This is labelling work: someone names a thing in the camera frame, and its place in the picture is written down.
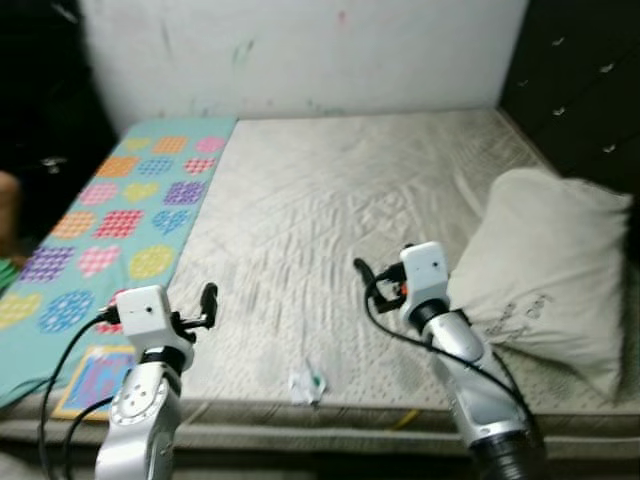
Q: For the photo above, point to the white paper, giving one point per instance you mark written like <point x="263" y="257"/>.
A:
<point x="305" y="388"/>

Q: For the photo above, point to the white pillow with grey lettering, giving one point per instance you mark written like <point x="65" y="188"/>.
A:
<point x="550" y="260"/>

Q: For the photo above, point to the beige quilted mattress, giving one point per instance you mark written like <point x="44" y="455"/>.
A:
<point x="300" y="220"/>

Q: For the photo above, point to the teal blanket with colourful shapes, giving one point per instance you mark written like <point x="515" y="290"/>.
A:
<point x="140" y="230"/>

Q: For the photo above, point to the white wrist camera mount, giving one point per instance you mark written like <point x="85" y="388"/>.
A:
<point x="425" y="270"/>
<point x="145" y="310"/>

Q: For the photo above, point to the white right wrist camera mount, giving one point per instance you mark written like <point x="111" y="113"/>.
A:
<point x="425" y="270"/>

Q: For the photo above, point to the black tufted headboard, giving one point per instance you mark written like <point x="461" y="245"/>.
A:
<point x="580" y="90"/>

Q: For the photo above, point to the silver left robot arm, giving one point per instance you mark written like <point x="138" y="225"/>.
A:
<point x="140" y="420"/>

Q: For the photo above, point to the grey bed base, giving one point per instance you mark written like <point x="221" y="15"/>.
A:
<point x="300" y="435"/>

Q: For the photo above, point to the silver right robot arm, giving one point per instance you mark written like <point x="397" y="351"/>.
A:
<point x="470" y="380"/>

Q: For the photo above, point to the blue yellow-edged children's book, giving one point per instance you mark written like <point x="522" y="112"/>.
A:
<point x="90" y="385"/>

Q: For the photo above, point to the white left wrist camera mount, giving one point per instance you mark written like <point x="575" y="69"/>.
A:
<point x="145" y="310"/>

